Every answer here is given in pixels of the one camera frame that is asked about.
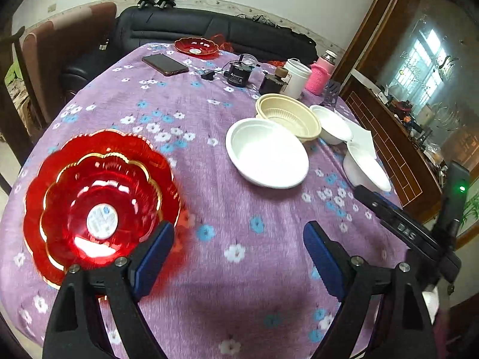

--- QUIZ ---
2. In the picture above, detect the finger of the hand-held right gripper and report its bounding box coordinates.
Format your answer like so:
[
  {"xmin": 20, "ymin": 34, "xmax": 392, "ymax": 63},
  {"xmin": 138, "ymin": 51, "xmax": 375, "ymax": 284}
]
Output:
[{"xmin": 354, "ymin": 186, "xmax": 399, "ymax": 222}]

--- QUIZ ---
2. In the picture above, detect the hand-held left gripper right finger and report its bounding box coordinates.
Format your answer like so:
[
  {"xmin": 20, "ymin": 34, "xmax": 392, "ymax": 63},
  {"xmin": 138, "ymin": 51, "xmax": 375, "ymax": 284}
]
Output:
[{"xmin": 303, "ymin": 220, "xmax": 436, "ymax": 359}]

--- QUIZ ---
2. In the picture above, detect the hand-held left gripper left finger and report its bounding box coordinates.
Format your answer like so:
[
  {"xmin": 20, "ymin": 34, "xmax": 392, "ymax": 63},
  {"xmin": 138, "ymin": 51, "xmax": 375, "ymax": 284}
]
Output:
[{"xmin": 42, "ymin": 221, "xmax": 176, "ymax": 359}]

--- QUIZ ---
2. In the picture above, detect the small white bowl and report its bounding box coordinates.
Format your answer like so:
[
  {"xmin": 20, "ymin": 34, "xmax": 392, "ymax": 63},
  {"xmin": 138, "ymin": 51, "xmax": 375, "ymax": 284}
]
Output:
[
  {"xmin": 310, "ymin": 105, "xmax": 353, "ymax": 145},
  {"xmin": 343, "ymin": 143, "xmax": 392, "ymax": 192}
]

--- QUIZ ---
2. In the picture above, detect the small red stickered plate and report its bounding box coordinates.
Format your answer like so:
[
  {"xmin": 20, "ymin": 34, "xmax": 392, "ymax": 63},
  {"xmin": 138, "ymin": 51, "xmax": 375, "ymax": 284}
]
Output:
[{"xmin": 39, "ymin": 153, "xmax": 165, "ymax": 270}]

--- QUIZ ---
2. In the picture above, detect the large white bowl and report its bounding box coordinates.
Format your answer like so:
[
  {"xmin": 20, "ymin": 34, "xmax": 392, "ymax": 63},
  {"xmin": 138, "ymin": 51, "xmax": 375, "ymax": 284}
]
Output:
[{"xmin": 225, "ymin": 118, "xmax": 310, "ymax": 189}]

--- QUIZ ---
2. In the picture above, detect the beige plastic bowl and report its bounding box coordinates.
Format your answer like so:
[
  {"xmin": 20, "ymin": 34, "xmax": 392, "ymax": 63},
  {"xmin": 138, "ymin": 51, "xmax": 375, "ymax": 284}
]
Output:
[{"xmin": 255, "ymin": 93, "xmax": 322, "ymax": 143}]

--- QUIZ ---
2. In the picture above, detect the large red scalloped plate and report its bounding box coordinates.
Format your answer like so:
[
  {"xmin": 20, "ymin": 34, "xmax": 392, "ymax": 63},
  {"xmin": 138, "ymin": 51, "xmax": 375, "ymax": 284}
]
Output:
[{"xmin": 23, "ymin": 129, "xmax": 184, "ymax": 296}]

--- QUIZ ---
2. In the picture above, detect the white notebook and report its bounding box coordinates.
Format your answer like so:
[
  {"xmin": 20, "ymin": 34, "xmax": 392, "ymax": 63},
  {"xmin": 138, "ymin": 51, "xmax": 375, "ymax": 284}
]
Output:
[{"xmin": 335, "ymin": 108, "xmax": 378, "ymax": 159}]

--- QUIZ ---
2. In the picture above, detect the purple floral tablecloth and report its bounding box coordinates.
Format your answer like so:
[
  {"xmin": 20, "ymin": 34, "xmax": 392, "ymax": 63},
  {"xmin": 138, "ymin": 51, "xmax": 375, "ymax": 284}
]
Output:
[{"xmin": 0, "ymin": 41, "xmax": 442, "ymax": 359}]

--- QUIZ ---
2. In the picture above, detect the black phone stand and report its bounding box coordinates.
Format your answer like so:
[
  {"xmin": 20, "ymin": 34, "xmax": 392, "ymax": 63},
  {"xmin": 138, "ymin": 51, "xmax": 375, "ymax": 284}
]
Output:
[{"xmin": 322, "ymin": 80, "xmax": 342, "ymax": 106}]

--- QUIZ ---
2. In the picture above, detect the wooden glass cabinet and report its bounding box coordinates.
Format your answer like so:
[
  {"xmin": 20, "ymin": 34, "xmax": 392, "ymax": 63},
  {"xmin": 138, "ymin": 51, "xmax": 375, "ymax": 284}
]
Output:
[{"xmin": 333, "ymin": 0, "xmax": 479, "ymax": 247}]

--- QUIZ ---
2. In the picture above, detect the pink bottle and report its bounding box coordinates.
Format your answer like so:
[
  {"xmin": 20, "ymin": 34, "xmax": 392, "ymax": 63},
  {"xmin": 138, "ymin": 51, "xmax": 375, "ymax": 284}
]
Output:
[{"xmin": 306, "ymin": 49, "xmax": 337, "ymax": 96}]

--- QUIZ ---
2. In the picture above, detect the white cup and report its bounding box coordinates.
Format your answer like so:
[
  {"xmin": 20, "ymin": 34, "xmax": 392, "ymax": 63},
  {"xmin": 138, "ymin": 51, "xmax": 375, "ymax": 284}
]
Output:
[{"xmin": 281, "ymin": 58, "xmax": 312, "ymax": 98}]

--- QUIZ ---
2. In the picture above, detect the dark jar with wooden lid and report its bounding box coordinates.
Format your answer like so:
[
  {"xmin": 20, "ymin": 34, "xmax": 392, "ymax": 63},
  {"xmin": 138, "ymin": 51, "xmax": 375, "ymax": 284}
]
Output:
[{"xmin": 259, "ymin": 66, "xmax": 290, "ymax": 96}]

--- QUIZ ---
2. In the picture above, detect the black cylindrical device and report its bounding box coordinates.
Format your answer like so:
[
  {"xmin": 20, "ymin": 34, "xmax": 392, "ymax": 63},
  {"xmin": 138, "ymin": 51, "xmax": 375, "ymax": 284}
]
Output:
[{"xmin": 224, "ymin": 62, "xmax": 255, "ymax": 87}]

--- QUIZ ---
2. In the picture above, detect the black smartphone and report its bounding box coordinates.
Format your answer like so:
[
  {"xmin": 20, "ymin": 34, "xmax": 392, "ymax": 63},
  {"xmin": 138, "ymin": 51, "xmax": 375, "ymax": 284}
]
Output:
[{"xmin": 142, "ymin": 53, "xmax": 190, "ymax": 77}]

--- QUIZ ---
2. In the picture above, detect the dark wooden chair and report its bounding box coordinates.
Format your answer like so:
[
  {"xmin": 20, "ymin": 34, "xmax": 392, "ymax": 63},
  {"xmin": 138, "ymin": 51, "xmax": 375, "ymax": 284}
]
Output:
[{"xmin": 0, "ymin": 26, "xmax": 38, "ymax": 195}]

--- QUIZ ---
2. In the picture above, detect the brown armchair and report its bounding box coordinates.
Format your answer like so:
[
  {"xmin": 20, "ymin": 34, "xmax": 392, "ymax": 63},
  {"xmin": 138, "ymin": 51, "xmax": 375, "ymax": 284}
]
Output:
[{"xmin": 22, "ymin": 2, "xmax": 117, "ymax": 120}]

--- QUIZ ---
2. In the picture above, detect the black leather sofa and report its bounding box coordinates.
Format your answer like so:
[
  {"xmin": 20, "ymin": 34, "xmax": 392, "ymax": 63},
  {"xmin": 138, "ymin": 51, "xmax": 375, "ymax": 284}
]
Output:
[{"xmin": 62, "ymin": 5, "xmax": 317, "ymax": 94}]

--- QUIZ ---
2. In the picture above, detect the red plate with handles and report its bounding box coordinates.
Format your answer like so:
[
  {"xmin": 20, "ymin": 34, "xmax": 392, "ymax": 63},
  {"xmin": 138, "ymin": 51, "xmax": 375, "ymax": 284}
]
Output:
[{"xmin": 174, "ymin": 36, "xmax": 221, "ymax": 59}]

